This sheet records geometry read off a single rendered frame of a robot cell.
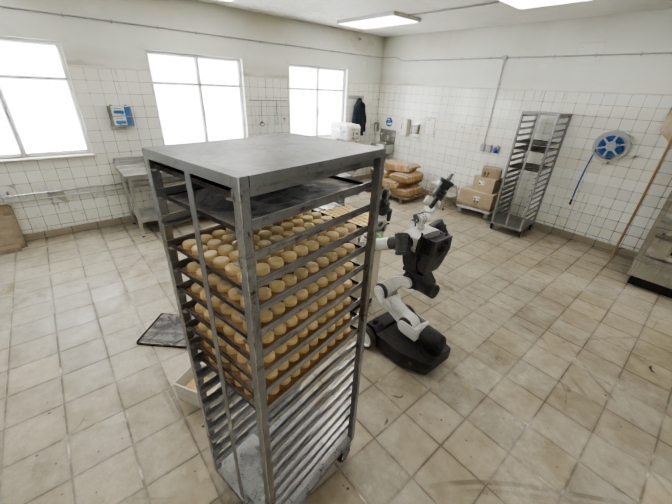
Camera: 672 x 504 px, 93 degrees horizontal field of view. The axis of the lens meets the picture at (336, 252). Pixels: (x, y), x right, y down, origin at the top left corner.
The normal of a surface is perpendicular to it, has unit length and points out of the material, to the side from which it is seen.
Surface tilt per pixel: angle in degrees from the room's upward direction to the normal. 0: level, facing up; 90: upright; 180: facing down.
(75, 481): 0
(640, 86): 90
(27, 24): 90
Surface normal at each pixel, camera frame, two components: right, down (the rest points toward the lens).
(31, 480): 0.04, -0.89
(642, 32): -0.77, 0.26
